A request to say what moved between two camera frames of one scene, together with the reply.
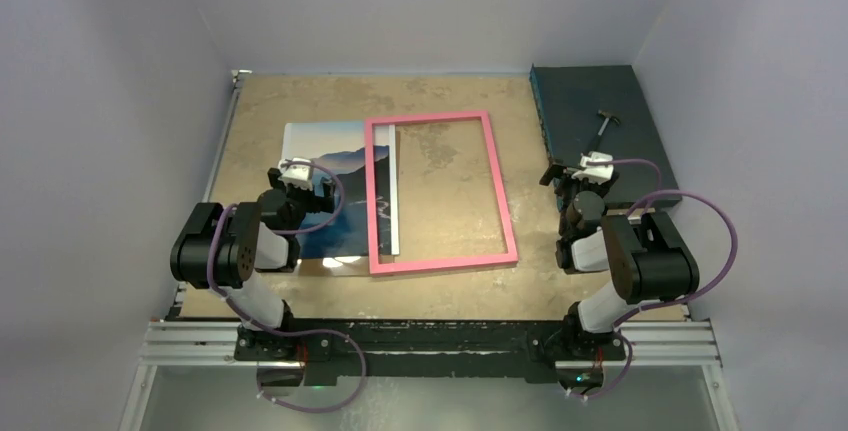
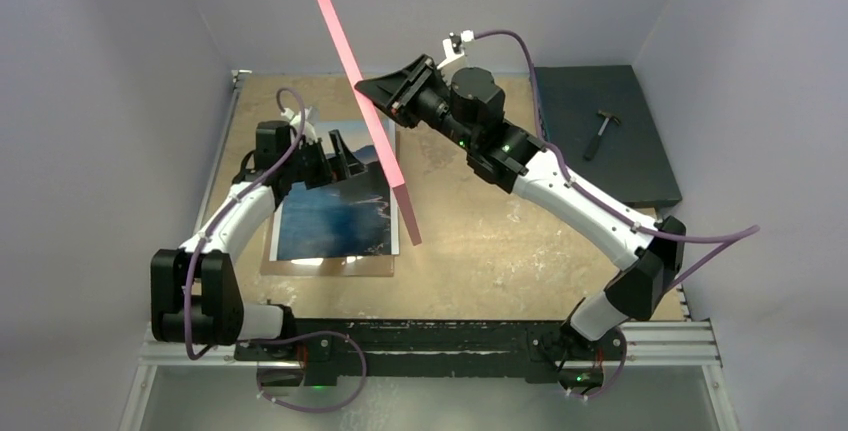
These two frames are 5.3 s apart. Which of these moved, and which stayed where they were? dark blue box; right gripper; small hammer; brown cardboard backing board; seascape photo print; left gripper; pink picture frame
Moved: pink picture frame; right gripper; left gripper
Stayed: small hammer; brown cardboard backing board; seascape photo print; dark blue box
